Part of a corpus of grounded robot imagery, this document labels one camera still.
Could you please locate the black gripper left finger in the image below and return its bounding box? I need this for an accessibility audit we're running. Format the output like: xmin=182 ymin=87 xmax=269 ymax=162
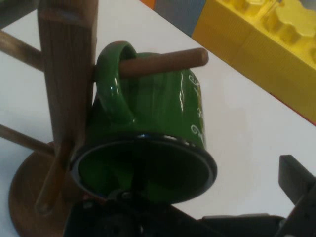
xmin=64 ymin=189 xmax=205 ymax=237

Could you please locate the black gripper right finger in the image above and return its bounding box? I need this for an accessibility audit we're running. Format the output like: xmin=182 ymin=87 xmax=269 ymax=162
xmin=276 ymin=154 xmax=316 ymax=237

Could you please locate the green enamel mug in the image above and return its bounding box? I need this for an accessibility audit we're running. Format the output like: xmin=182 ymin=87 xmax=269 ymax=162
xmin=70 ymin=40 xmax=218 ymax=206

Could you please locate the brown wooden mug tree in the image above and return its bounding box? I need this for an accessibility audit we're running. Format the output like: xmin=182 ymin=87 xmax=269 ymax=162
xmin=0 ymin=0 xmax=209 ymax=237

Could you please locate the large yellow toy block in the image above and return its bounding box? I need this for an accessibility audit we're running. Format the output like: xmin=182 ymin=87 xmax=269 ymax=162
xmin=192 ymin=0 xmax=316 ymax=124

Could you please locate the gray toy block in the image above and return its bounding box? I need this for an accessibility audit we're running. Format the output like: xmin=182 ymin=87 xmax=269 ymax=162
xmin=154 ymin=0 xmax=207 ymax=38

